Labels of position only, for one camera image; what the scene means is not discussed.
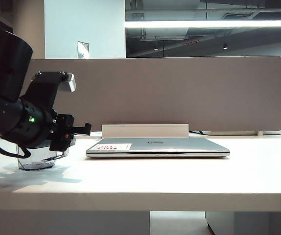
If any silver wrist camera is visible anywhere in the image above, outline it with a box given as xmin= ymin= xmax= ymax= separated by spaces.
xmin=60 ymin=72 xmax=77 ymax=93

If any grey-brown desk divider panel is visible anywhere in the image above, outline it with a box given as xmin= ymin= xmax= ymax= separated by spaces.
xmin=24 ymin=56 xmax=281 ymax=136

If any beige cable box flap lid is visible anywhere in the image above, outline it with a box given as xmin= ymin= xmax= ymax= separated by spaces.
xmin=101 ymin=123 xmax=189 ymax=139

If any white red Nice Try sticker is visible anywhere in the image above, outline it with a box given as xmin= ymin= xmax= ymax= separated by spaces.
xmin=94 ymin=142 xmax=132 ymax=151

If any clear plastic water cup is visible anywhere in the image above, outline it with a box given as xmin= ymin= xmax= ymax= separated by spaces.
xmin=16 ymin=142 xmax=70 ymax=171

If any silver divider base rail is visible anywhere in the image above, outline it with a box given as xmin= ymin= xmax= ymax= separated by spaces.
xmin=209 ymin=129 xmax=281 ymax=136

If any silver Dell laptop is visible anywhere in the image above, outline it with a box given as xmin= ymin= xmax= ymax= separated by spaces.
xmin=85 ymin=137 xmax=231 ymax=159

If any black desk cable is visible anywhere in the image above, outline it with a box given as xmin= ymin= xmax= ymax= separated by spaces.
xmin=188 ymin=130 xmax=212 ymax=136

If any wall notice poster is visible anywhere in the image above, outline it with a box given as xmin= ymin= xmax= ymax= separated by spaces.
xmin=77 ymin=41 xmax=90 ymax=60

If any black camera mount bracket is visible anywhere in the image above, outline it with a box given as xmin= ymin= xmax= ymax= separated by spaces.
xmin=28 ymin=70 xmax=69 ymax=113

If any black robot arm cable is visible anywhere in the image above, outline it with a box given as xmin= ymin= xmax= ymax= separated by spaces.
xmin=0 ymin=135 xmax=31 ymax=159

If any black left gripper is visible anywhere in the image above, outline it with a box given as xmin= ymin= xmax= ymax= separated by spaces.
xmin=12 ymin=96 xmax=92 ymax=162

